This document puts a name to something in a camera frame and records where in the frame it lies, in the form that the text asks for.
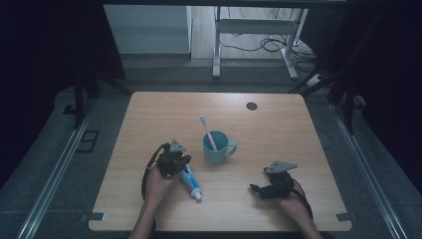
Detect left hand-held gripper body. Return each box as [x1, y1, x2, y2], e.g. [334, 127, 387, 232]
[155, 138, 187, 178]

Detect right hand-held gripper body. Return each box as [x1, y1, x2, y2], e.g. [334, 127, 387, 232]
[262, 160, 299, 200]

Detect blue and white toothpaste tube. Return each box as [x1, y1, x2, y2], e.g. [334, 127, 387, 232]
[179, 163, 203, 202]

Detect teal cup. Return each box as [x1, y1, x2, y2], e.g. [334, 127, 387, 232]
[202, 129, 238, 165]

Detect pink and white toothbrush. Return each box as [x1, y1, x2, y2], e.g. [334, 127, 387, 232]
[199, 114, 219, 152]

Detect person's right hand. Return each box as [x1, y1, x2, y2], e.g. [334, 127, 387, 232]
[278, 189, 310, 217]

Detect person's left hand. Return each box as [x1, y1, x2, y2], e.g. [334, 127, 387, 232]
[144, 163, 182, 204]

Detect black metal stand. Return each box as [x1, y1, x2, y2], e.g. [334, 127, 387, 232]
[73, 64, 133, 130]
[288, 63, 357, 135]

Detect white power strip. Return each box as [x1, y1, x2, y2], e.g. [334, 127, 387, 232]
[308, 74, 324, 87]

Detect white cabinet panel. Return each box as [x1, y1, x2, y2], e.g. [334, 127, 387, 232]
[103, 4, 193, 55]

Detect dark curtain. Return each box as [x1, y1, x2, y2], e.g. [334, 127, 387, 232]
[0, 0, 126, 187]
[300, 0, 422, 197]

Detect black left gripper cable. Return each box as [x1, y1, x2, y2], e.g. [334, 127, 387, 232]
[140, 142, 171, 202]

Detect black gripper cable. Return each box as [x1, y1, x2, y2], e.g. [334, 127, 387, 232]
[140, 142, 171, 202]
[291, 178, 315, 221]

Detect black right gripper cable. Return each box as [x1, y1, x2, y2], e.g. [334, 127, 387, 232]
[291, 178, 315, 221]

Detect aluminium floor rail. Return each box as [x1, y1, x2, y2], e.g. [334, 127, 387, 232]
[15, 99, 98, 239]
[330, 103, 401, 239]

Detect black floor cables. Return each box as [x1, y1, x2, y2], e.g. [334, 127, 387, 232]
[218, 6, 320, 73]

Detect white metal desk frame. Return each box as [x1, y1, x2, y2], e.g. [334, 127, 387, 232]
[212, 5, 309, 81]

